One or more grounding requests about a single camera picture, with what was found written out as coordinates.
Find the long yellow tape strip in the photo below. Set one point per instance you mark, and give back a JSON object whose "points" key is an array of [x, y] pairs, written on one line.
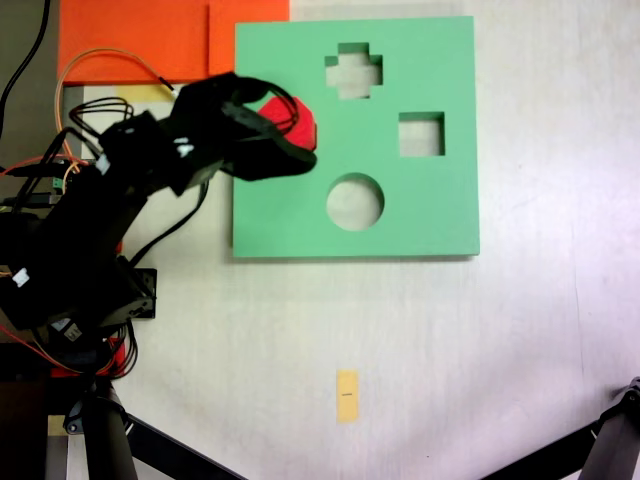
{"points": [[140, 94]]}

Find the green shape sorting board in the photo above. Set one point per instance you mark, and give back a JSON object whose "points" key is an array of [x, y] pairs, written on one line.
{"points": [[425, 210]]}

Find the red octagonal block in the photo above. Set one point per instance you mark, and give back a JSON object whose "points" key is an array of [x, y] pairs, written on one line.
{"points": [[300, 125]]}

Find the black tripod leg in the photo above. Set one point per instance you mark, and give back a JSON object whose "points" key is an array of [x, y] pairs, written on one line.
{"points": [[615, 440], [107, 450]]}

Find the thin black tripod strut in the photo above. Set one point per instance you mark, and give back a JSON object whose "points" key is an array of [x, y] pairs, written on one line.
{"points": [[540, 457], [185, 452]]}

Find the yellow tape table marker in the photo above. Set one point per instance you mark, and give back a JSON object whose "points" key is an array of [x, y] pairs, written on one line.
{"points": [[347, 407]]}

